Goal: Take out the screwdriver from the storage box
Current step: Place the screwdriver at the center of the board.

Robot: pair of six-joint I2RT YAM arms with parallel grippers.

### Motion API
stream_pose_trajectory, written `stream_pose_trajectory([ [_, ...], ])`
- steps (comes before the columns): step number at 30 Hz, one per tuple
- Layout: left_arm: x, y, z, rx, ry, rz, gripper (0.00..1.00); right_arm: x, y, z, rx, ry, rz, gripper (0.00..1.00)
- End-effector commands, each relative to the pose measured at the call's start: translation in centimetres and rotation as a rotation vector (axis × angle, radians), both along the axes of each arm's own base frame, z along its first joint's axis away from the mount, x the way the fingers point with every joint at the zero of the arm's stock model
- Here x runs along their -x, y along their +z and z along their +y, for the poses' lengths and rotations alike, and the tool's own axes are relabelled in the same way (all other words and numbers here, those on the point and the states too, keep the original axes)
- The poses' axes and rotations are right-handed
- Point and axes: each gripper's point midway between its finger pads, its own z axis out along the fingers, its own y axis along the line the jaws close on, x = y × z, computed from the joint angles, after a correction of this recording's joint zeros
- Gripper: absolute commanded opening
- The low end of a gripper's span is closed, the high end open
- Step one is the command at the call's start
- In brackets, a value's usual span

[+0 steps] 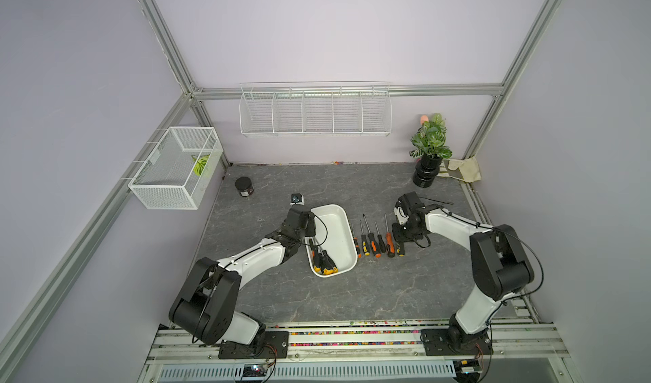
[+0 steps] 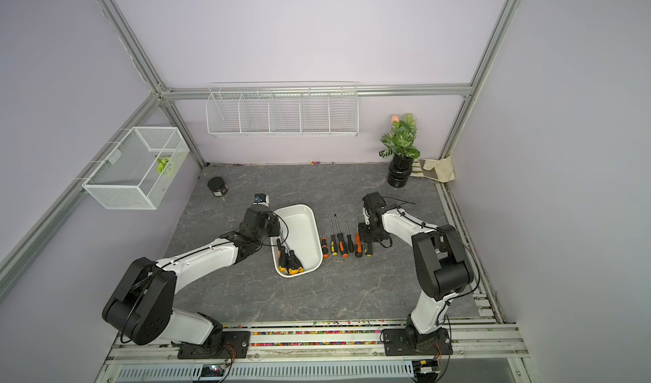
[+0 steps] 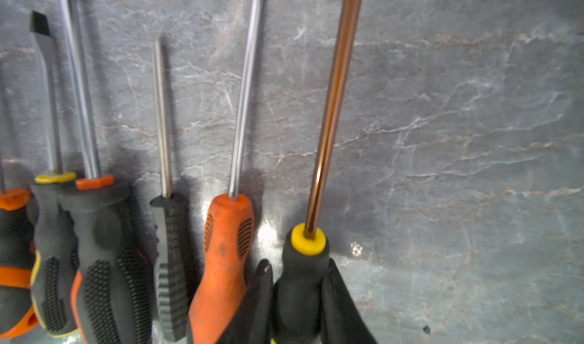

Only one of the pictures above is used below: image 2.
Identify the white wire wall shelf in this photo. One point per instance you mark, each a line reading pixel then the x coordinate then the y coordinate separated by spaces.
pixel 283 109

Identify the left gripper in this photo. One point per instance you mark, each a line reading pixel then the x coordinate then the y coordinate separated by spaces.
pixel 275 224

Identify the black handled screwdriver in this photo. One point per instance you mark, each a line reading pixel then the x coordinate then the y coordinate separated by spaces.
pixel 350 242

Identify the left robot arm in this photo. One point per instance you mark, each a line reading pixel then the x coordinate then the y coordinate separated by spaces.
pixel 141 307

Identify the black yellow long screwdriver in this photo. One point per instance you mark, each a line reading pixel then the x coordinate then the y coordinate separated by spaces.
pixel 294 265

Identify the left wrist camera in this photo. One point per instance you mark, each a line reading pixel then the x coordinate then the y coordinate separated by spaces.
pixel 261 199

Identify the white mesh wall basket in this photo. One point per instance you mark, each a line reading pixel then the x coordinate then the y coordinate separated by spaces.
pixel 127 179

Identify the white storage box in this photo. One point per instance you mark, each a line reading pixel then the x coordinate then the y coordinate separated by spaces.
pixel 299 233

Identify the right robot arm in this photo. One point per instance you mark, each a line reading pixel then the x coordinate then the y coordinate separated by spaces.
pixel 443 266

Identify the beige cloth bag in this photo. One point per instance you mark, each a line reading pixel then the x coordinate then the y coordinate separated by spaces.
pixel 439 170

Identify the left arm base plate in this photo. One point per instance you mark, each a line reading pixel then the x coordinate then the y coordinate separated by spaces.
pixel 223 344

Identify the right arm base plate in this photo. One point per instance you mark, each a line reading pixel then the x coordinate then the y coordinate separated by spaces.
pixel 408 341

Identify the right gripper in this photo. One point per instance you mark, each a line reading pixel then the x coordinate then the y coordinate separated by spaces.
pixel 365 237

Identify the small orange black screwdriver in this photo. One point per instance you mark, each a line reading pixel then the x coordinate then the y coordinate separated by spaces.
pixel 342 246

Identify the yellow handled screwdriver in box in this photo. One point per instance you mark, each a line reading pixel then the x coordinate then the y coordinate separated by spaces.
pixel 283 258

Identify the yellow collar screwdriver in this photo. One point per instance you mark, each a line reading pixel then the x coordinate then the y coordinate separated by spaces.
pixel 368 249

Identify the potted green plant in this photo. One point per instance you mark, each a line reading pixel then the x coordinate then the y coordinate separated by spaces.
pixel 399 145

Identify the black jar with label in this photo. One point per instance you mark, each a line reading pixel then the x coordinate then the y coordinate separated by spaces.
pixel 217 186

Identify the green object in basket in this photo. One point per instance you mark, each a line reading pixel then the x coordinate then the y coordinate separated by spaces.
pixel 164 167

